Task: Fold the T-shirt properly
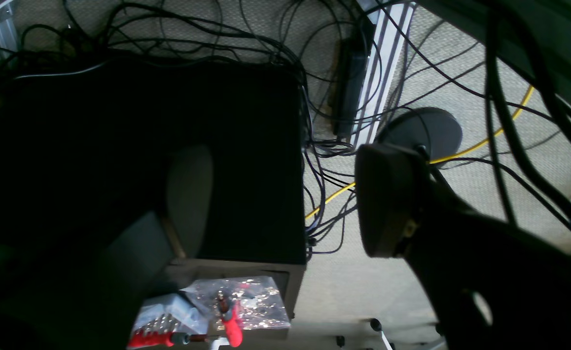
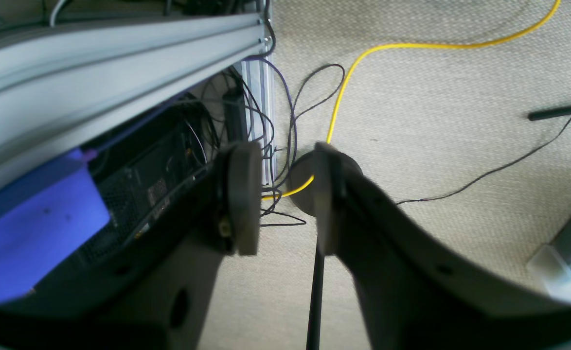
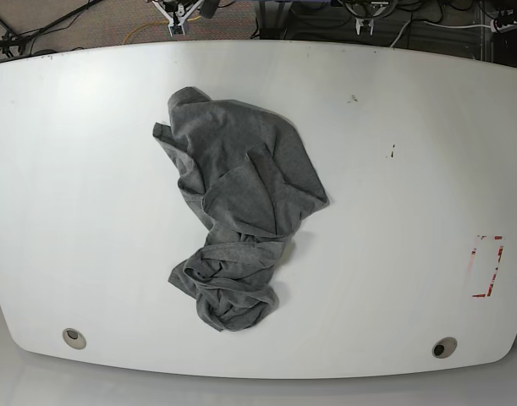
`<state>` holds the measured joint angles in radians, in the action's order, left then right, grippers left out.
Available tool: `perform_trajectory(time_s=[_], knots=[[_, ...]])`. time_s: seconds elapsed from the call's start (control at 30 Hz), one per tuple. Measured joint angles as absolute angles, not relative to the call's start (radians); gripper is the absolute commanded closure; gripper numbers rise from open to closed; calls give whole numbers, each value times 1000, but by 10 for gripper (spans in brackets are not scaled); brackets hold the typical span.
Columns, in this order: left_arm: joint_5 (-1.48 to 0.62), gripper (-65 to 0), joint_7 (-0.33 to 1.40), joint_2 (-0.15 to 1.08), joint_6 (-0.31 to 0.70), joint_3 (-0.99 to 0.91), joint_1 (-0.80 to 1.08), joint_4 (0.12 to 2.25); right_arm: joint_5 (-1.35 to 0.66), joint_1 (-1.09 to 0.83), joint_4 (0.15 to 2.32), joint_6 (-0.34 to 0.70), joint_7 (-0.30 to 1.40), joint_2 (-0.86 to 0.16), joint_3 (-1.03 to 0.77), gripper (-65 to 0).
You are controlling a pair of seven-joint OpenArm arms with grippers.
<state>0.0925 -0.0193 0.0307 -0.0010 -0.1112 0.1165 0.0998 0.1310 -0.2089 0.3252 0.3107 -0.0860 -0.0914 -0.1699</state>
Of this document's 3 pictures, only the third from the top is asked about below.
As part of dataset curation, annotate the red tape rectangle marking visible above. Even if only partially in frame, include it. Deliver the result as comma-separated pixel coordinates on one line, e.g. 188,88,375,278
468,235,504,299

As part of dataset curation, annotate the right table cable grommet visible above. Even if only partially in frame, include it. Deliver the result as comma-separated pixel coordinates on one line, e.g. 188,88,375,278
432,337,458,359

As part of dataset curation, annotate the left table cable grommet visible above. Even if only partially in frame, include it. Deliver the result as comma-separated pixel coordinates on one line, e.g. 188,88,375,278
62,328,86,350

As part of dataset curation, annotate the table cable grommet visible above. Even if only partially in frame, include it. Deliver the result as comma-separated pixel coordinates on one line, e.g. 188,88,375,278
62,328,86,350
432,337,458,359

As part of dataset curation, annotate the black tripod stand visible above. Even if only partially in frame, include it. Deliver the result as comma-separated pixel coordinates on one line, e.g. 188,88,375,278
0,0,102,63

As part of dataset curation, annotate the white power strip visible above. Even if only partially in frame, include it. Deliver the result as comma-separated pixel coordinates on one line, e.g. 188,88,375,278
490,13,517,33

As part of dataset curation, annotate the grey T-shirt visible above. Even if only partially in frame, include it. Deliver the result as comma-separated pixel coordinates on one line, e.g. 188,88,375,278
152,87,328,332

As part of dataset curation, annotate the yellow cable on floor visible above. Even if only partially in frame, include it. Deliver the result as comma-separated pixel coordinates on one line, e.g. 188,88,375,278
122,11,201,45

